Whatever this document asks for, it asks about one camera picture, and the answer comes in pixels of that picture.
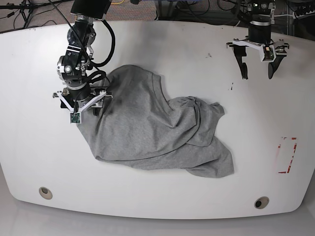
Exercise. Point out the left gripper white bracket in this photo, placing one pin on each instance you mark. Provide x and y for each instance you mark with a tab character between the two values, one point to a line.
258	37

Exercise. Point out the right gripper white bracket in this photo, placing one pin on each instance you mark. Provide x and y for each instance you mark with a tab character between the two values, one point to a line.
94	98

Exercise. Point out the grey T-shirt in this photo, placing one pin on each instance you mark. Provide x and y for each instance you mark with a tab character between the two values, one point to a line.
140	128

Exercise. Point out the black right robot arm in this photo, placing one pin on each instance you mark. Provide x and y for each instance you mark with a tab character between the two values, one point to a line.
85	82

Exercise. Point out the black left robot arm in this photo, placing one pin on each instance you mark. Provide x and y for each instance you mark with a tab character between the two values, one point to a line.
259	18

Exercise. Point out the white power strip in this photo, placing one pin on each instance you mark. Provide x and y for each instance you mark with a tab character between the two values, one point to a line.
304	11

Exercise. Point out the red tape rectangle marking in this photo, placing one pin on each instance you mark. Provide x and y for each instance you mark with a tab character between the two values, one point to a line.
285	154

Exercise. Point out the black tripod stand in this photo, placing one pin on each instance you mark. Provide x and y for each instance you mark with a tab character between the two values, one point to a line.
25	9

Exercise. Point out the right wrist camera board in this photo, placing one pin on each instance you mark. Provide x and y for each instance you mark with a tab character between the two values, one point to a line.
75	117

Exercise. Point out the grey metal frame post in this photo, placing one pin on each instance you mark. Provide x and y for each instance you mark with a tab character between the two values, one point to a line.
289	19

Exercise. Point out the left table cable grommet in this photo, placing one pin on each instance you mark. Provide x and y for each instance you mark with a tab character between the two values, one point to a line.
45	193

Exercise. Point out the table cable grommet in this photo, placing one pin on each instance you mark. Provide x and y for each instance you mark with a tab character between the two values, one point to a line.
45	193
261	202

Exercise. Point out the right table cable grommet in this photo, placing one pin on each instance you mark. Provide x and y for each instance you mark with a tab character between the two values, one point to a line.
261	202

